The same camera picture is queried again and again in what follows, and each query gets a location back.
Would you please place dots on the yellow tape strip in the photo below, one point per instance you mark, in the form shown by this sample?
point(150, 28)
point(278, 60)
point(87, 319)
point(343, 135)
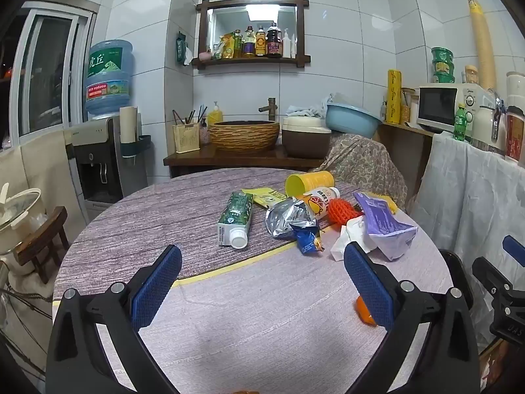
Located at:
point(229, 267)

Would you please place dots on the yellow snack packet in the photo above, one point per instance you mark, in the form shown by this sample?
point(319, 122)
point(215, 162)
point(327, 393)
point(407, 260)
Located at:
point(262, 197)

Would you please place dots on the orange fruit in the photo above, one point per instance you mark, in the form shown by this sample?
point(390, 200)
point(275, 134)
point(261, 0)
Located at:
point(363, 312)

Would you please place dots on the wooden framed mirror shelf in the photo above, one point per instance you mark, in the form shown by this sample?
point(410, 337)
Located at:
point(301, 28)

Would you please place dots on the wooden wash counter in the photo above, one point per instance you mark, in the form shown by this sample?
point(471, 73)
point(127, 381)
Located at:
point(229, 158)

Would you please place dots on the pot with glass lid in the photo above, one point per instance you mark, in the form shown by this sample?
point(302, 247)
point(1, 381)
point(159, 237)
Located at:
point(18, 209)

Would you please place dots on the blue snack wrapper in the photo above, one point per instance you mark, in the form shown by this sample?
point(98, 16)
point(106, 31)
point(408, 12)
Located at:
point(307, 243)

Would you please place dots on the tall yellow box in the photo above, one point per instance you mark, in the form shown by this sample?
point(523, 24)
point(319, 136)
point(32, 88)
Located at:
point(393, 96)

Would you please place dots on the yellow plastic canister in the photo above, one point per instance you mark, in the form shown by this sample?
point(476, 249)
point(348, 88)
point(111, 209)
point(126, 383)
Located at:
point(311, 181)

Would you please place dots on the bronze faucet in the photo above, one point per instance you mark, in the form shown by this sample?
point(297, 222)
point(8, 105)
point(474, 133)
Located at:
point(271, 108)

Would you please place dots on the blue water jug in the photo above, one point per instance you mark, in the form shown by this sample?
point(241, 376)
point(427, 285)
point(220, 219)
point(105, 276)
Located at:
point(108, 78)

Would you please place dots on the wicker wash basin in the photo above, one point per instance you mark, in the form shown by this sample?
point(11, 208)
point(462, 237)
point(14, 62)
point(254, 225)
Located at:
point(244, 135)

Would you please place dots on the small pink teapot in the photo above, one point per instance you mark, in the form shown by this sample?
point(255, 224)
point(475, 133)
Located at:
point(205, 56)

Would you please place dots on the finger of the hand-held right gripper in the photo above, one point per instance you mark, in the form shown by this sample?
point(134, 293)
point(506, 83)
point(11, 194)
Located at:
point(514, 250)
point(490, 277)

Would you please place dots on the small dark pump bottle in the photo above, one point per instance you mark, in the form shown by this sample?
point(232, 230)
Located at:
point(204, 133)

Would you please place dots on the green soda bottle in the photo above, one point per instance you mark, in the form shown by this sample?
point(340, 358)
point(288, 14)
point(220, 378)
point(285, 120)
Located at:
point(460, 125)

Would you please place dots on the white tissue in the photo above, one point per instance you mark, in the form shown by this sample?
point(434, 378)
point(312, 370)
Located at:
point(346, 239)

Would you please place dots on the green oil bottle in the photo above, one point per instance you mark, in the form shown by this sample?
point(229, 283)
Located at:
point(237, 45)

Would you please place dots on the white microwave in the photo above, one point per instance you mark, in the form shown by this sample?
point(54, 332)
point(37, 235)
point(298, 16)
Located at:
point(437, 106)

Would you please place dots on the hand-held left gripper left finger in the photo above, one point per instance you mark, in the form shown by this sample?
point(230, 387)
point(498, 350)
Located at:
point(158, 287)

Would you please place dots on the cream paper cup stack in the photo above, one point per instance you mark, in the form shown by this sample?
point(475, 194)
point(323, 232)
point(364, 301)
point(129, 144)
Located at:
point(128, 125)

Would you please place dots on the small clear jar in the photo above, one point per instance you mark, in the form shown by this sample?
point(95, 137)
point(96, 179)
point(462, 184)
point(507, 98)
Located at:
point(471, 74)

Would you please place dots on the white kettle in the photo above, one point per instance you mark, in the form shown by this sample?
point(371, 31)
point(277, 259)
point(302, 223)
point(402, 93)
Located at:
point(483, 127)

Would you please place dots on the glass jar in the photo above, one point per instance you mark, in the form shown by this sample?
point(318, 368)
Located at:
point(408, 108)

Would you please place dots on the water dispenser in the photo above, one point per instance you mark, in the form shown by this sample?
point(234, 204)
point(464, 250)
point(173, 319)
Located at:
point(98, 160)

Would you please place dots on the green noodle cup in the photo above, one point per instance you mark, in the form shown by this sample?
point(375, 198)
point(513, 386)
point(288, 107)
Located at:
point(443, 67)
point(443, 78)
point(442, 54)

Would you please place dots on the dark soy sauce bottle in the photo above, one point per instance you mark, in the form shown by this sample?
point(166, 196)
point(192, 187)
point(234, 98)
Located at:
point(274, 43)

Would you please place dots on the red brown cup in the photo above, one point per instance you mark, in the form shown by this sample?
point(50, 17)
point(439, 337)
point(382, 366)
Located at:
point(516, 135)

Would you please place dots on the green tissue pack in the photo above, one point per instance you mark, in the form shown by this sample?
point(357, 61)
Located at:
point(181, 49)

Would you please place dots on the beige chopstick holder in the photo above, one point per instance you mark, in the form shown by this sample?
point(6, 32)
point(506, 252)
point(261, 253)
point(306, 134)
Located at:
point(186, 137)

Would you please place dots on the yellow label bottle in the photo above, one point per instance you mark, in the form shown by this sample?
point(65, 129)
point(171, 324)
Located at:
point(261, 43)

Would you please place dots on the light blue plastic basin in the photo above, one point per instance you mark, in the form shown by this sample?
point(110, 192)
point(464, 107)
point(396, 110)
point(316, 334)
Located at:
point(352, 121)

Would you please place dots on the white plastic cloth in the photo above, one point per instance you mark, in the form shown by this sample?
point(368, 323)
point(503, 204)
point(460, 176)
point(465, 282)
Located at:
point(459, 197)

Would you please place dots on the white container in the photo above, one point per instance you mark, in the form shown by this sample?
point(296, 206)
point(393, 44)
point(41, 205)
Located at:
point(516, 88)

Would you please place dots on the green milk carton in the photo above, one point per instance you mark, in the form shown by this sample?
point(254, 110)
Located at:
point(236, 213)

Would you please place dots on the purple label bottle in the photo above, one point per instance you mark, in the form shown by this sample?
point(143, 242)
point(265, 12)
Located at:
point(248, 45)

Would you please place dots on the bunch of dark chopsticks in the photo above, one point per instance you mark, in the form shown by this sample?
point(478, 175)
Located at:
point(190, 115)

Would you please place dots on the dark wooden stool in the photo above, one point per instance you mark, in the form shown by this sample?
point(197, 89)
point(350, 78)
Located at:
point(45, 234)

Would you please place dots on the window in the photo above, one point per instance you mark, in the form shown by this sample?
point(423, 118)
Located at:
point(45, 65)

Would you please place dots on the grey white towel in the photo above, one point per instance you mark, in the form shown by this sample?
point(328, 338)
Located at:
point(303, 111)

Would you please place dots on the yellow soap pump bottle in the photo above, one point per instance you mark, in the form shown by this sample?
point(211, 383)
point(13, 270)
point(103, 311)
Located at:
point(215, 117)

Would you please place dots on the tall stack of paper cups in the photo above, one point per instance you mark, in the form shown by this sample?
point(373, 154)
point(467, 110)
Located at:
point(482, 45)

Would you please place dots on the yellow green packet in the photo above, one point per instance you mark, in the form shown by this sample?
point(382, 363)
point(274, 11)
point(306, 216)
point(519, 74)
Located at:
point(227, 47)

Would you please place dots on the floral covered chair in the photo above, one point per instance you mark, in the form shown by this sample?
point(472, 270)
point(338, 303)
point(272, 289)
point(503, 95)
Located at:
point(361, 160)

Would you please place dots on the green cup holder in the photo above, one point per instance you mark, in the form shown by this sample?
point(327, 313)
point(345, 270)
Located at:
point(139, 147)

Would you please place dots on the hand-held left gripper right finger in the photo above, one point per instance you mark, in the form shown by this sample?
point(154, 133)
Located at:
point(369, 283)

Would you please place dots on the cardboard box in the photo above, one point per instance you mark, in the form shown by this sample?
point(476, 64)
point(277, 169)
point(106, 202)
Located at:
point(494, 363)

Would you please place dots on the wooden side shelf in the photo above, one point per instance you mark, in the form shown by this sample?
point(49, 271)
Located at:
point(404, 152)

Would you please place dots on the white drink bottle orange label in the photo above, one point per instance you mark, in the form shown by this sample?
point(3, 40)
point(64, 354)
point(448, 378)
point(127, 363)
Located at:
point(322, 200)

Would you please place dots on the orange foam fruit net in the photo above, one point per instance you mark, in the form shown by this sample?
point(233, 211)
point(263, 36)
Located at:
point(340, 213)

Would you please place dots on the purple packet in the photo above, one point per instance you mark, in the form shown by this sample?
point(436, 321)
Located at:
point(381, 217)

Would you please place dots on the brown bin cream lid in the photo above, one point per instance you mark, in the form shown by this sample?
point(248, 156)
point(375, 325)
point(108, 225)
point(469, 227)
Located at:
point(305, 141)

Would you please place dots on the silver foil bag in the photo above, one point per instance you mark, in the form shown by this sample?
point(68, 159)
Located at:
point(283, 219)

